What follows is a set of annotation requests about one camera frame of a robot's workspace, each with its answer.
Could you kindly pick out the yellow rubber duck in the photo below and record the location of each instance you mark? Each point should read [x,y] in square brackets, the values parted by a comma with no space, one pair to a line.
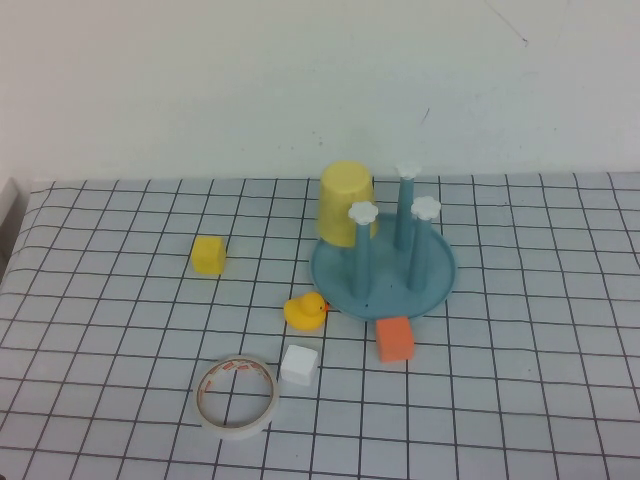
[302,315]

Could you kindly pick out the orange foam cube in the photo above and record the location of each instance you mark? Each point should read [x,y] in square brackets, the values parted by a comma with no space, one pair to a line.
[395,342]

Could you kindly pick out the yellow foam cube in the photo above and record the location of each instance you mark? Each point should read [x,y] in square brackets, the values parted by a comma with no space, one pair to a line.
[208,256]

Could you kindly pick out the blue cup stand white caps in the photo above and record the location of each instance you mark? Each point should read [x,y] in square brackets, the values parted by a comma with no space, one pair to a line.
[385,295]

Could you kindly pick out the yellow plastic cup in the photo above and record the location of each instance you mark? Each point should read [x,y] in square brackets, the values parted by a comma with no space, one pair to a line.
[340,210]

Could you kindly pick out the white edge board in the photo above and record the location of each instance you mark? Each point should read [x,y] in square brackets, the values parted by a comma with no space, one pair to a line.
[8,197]

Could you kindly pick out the white foam cube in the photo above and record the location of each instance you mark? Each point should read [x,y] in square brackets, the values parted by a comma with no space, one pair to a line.
[298,367]

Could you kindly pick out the white tape roll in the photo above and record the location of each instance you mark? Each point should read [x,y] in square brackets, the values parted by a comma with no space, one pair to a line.
[235,433]

